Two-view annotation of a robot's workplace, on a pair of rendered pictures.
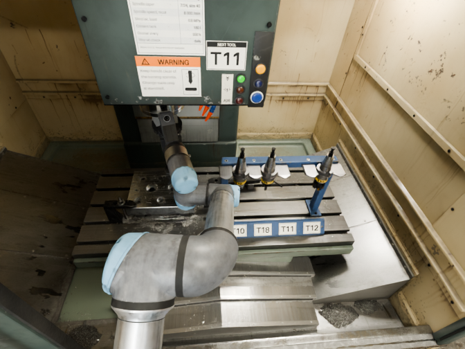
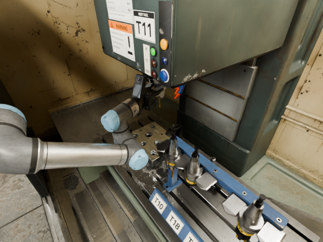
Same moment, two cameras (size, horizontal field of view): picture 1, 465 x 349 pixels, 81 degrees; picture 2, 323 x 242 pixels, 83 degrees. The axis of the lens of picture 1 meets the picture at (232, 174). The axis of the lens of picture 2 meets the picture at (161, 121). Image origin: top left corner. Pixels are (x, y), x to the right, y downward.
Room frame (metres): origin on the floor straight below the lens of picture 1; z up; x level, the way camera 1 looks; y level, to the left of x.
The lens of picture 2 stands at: (0.44, -0.45, 1.75)
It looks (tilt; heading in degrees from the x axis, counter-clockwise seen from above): 36 degrees down; 60
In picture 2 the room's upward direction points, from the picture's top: 1 degrees counter-clockwise
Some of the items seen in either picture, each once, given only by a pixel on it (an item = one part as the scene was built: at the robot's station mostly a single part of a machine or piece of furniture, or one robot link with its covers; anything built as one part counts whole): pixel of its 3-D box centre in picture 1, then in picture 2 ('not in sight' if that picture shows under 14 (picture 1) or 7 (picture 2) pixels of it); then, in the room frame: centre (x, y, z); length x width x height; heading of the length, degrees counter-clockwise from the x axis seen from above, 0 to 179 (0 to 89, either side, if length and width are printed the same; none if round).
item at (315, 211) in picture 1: (321, 188); not in sight; (0.84, -0.40, 1.05); 0.10 x 0.05 x 0.30; 8
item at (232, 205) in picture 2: (310, 170); (233, 205); (0.78, -0.30, 1.21); 0.07 x 0.05 x 0.01; 8
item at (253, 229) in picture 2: (324, 170); (250, 219); (0.78, -0.36, 1.21); 0.06 x 0.06 x 0.03
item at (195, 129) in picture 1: (176, 102); (211, 95); (1.29, 0.33, 1.16); 0.48 x 0.05 x 0.51; 98
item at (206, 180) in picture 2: (282, 171); (204, 181); (0.76, -0.19, 1.21); 0.07 x 0.05 x 0.01; 8
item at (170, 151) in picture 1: (177, 156); (130, 108); (0.66, 0.18, 1.34); 0.08 x 0.05 x 0.08; 114
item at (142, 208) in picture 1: (162, 191); (153, 141); (0.83, 0.32, 0.97); 0.29 x 0.23 x 0.05; 98
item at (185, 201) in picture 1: (189, 193); (123, 138); (0.60, 0.14, 1.23); 0.11 x 0.08 x 0.11; 91
